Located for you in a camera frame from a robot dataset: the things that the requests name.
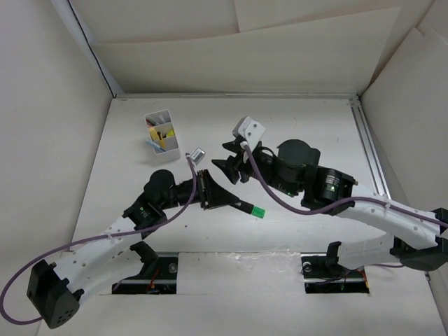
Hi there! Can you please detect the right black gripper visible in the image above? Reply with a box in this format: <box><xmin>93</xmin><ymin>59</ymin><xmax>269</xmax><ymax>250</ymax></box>
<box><xmin>211</xmin><ymin>138</ymin><xmax>299</xmax><ymax>197</ymax></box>

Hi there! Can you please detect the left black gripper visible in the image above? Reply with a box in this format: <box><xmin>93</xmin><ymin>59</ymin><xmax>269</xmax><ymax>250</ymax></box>
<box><xmin>160</xmin><ymin>169</ymin><xmax>239</xmax><ymax>210</ymax></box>

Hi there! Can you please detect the green black highlighter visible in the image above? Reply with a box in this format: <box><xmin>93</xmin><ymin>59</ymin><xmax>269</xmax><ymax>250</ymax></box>
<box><xmin>232</xmin><ymin>201</ymin><xmax>265</xmax><ymax>219</ymax></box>

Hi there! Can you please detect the light blue pen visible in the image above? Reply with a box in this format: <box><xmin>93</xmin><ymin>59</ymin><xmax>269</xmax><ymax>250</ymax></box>
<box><xmin>146</xmin><ymin>139</ymin><xmax>166</xmax><ymax>153</ymax></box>

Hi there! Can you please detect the pale yellow highlighter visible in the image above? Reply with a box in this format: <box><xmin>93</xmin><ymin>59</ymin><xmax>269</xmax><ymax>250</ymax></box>
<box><xmin>148</xmin><ymin>127</ymin><xmax>160</xmax><ymax>141</ymax></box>

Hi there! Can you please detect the pink highlighter pen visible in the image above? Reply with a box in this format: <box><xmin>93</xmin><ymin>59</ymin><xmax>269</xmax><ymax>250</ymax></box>
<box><xmin>145</xmin><ymin>118</ymin><xmax>158</xmax><ymax>127</ymax></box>

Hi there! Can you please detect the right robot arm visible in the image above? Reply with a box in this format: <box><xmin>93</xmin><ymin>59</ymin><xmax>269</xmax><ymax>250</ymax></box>
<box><xmin>213</xmin><ymin>137</ymin><xmax>447</xmax><ymax>276</ymax></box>

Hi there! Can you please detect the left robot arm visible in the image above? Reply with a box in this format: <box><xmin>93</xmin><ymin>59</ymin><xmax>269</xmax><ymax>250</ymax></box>
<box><xmin>27</xmin><ymin>169</ymin><xmax>253</xmax><ymax>329</ymax></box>

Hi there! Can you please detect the white compartment organizer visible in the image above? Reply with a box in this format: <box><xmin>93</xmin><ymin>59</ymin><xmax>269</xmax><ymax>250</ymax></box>
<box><xmin>144</xmin><ymin>110</ymin><xmax>181</xmax><ymax>165</ymax></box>

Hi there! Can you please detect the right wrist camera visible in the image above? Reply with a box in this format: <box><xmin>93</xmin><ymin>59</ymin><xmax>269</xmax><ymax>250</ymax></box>
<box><xmin>232</xmin><ymin>116</ymin><xmax>266</xmax><ymax>151</ymax></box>

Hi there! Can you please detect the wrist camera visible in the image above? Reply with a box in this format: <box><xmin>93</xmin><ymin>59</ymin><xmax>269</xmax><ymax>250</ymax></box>
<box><xmin>232</xmin><ymin>116</ymin><xmax>266</xmax><ymax>151</ymax></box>
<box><xmin>185</xmin><ymin>147</ymin><xmax>206</xmax><ymax>166</ymax></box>

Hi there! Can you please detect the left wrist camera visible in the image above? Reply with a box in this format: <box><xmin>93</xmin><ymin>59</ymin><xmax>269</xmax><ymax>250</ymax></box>
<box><xmin>185</xmin><ymin>147</ymin><xmax>206</xmax><ymax>166</ymax></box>

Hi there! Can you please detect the aluminium rail back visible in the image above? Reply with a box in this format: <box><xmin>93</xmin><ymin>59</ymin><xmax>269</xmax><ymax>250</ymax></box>
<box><xmin>115</xmin><ymin>92</ymin><xmax>359</xmax><ymax>101</ymax></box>

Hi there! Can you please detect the aluminium rail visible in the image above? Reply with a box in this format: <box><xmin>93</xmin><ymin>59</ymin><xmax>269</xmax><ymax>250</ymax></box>
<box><xmin>115</xmin><ymin>92</ymin><xmax>359</xmax><ymax>101</ymax></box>
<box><xmin>349</xmin><ymin>96</ymin><xmax>391</xmax><ymax>198</ymax></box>

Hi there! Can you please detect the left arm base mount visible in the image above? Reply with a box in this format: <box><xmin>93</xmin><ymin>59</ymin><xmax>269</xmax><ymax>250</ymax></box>
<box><xmin>111</xmin><ymin>241</ymin><xmax>179</xmax><ymax>295</ymax></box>

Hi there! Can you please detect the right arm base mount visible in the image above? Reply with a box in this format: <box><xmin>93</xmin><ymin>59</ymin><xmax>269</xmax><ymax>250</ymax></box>
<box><xmin>300</xmin><ymin>241</ymin><xmax>370</xmax><ymax>294</ymax></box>

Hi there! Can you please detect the aluminium rail right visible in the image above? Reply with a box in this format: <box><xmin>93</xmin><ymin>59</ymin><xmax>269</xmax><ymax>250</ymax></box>
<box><xmin>349</xmin><ymin>96</ymin><xmax>391</xmax><ymax>198</ymax></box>

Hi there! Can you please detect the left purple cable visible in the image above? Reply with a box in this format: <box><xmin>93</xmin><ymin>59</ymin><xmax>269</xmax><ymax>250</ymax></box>
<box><xmin>0</xmin><ymin>153</ymin><xmax>199</xmax><ymax>323</ymax></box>

